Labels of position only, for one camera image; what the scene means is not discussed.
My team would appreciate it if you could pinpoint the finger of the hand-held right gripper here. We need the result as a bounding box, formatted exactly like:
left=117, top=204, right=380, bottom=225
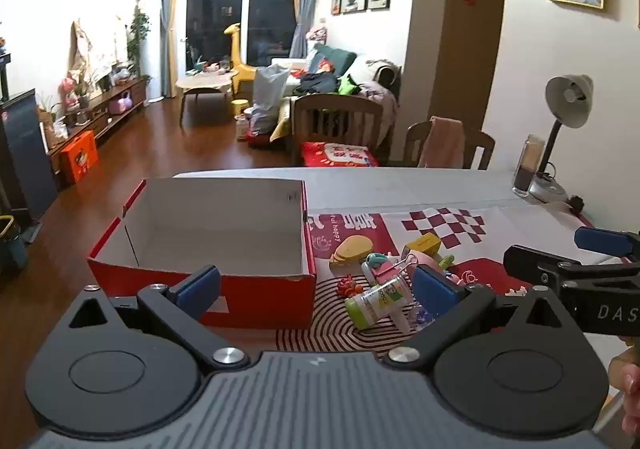
left=502, top=245, right=576, bottom=300
left=574, top=226, right=640, bottom=265

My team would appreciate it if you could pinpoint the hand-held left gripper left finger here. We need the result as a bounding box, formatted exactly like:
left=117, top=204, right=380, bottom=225
left=65, top=265, right=251, bottom=372

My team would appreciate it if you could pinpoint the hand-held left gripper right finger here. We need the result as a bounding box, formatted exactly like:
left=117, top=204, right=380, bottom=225
left=387, top=264, right=583, bottom=372

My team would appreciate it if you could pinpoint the pink toy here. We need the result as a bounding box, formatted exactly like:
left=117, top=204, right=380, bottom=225
left=407, top=251, right=453, bottom=276

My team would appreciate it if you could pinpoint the green clear toy bottle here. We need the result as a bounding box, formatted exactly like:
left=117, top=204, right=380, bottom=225
left=345, top=276, right=417, bottom=331

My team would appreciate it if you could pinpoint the red cardboard box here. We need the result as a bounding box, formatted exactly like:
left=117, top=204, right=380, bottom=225
left=87, top=178, right=317, bottom=331

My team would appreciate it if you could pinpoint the person's right hand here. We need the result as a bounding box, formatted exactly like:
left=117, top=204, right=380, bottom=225
left=607, top=335, right=640, bottom=431

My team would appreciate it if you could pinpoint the white blue doll figure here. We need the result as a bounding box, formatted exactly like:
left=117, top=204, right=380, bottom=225
left=402, top=303, right=443, bottom=334

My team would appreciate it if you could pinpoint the red white printed tablecloth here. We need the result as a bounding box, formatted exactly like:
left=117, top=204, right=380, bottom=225
left=272, top=206, right=618, bottom=366

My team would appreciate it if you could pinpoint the yellow toy block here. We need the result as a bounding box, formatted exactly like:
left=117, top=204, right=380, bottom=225
left=402, top=234, right=443, bottom=257

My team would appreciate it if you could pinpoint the teal toy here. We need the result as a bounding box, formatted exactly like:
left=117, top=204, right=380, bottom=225
left=361, top=251, right=401, bottom=286

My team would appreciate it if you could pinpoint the yellow mango-shaped toy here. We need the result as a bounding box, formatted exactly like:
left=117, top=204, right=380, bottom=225
left=329, top=234, right=375, bottom=271

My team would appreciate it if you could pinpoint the tall glass jar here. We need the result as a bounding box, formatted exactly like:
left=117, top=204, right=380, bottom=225
left=512, top=134, right=546, bottom=197

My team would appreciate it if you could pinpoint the wooden chair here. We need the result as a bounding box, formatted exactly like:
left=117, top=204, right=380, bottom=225
left=402, top=120, right=496, bottom=170
left=291, top=94, right=385, bottom=166

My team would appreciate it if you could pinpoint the grey desk lamp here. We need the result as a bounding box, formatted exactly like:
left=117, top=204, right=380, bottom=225
left=529, top=74, right=595, bottom=204

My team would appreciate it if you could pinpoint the pink towel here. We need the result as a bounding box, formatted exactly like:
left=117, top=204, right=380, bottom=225
left=419, top=116, right=466, bottom=169

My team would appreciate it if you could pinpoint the red printed cushion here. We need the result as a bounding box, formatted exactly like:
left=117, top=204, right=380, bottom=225
left=300, top=142, right=378, bottom=169

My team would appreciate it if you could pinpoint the orange printed carton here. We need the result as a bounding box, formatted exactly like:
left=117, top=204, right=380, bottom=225
left=60, top=130, right=99, bottom=185

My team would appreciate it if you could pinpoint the wooden TV cabinet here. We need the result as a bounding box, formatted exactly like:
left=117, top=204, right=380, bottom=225
left=47, top=76, right=148, bottom=175

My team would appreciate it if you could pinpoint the teal trash bin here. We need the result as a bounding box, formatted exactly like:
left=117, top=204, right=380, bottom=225
left=0, top=215, right=28, bottom=276

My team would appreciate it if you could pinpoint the translucent plastic bag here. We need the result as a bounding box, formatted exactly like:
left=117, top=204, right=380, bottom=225
left=250, top=64, right=291, bottom=135

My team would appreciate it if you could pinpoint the oval coffee table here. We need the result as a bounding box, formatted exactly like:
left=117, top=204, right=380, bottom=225
left=176, top=69, right=240, bottom=126

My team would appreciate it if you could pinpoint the wooden door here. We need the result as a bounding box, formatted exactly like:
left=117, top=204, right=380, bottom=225
left=430, top=0, right=508, bottom=136

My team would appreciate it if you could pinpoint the sofa with clothes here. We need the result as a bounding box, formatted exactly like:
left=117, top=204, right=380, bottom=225
left=272, top=43, right=402, bottom=161

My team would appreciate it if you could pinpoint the yellow giraffe toy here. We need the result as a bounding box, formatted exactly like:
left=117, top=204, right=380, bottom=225
left=223, top=23, right=257, bottom=96

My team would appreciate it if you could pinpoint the white standing air conditioner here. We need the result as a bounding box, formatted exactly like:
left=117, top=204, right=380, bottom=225
left=137, top=0, right=166, bottom=103

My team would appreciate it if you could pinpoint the blue yellow curtain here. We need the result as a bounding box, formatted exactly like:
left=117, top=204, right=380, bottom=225
left=294, top=0, right=321, bottom=67
left=160, top=0, right=180, bottom=102

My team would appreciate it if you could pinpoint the green potted plant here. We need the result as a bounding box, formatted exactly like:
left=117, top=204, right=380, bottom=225
left=127, top=12, right=152, bottom=75

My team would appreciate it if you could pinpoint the glass balcony door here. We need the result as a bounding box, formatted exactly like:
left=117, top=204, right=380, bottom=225
left=177, top=0, right=297, bottom=76

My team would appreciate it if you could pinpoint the orange toy with key ring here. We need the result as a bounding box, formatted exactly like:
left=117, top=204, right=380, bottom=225
left=337, top=277, right=366, bottom=298

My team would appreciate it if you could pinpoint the white wall cloth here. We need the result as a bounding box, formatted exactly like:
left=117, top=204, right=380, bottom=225
left=70, top=16, right=128, bottom=80

